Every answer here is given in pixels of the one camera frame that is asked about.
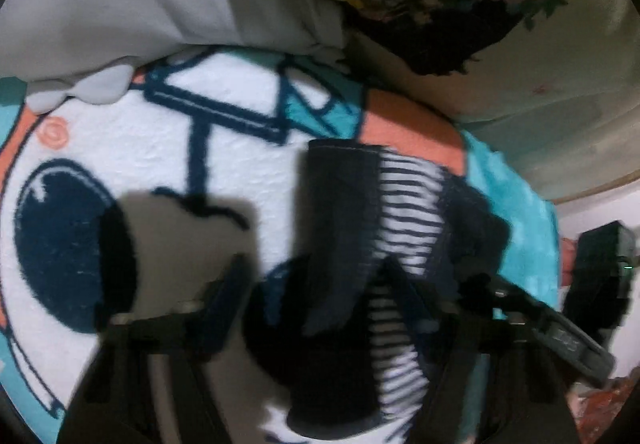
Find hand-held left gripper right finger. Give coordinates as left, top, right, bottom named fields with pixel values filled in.
left=384, top=258, right=582, bottom=444

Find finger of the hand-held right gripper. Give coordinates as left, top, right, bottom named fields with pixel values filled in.
left=459, top=273, right=617, bottom=390

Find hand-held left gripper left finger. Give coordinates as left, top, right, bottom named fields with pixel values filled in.
left=56, top=253, right=253, bottom=444

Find striped navy pants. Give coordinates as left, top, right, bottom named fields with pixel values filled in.
left=244, top=138, right=513, bottom=441

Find red patterned cloth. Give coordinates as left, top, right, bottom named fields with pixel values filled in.
left=567, top=369, right=640, bottom=444

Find printed blanket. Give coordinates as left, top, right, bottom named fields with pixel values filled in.
left=0, top=46, right=561, bottom=444

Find beige mattress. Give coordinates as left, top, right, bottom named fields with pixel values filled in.
left=345, top=0, right=640, bottom=205

